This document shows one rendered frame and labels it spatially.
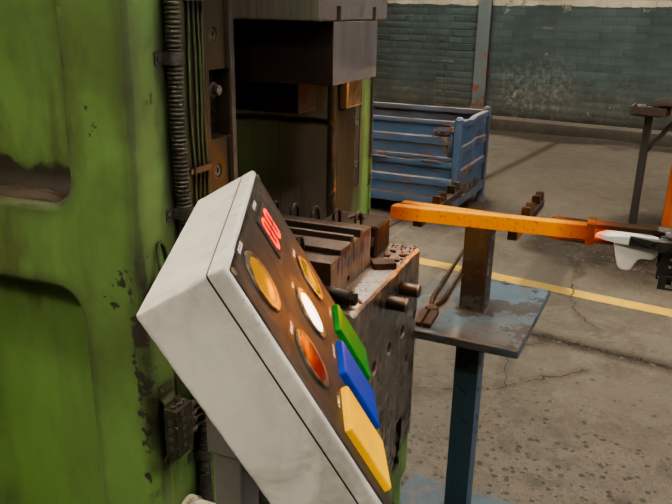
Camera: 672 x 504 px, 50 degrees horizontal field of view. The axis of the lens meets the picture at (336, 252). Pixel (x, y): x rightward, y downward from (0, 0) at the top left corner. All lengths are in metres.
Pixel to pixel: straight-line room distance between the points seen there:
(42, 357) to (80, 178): 0.36
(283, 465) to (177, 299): 0.17
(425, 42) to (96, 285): 8.62
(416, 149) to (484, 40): 4.29
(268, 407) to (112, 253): 0.47
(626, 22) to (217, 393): 8.30
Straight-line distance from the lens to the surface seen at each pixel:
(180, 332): 0.56
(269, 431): 0.59
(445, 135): 4.91
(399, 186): 5.08
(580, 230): 1.19
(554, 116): 8.94
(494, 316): 1.74
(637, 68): 8.71
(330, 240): 1.28
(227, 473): 0.82
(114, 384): 1.09
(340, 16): 1.15
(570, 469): 2.51
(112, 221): 0.98
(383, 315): 1.32
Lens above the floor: 1.38
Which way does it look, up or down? 19 degrees down
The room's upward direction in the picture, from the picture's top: 1 degrees clockwise
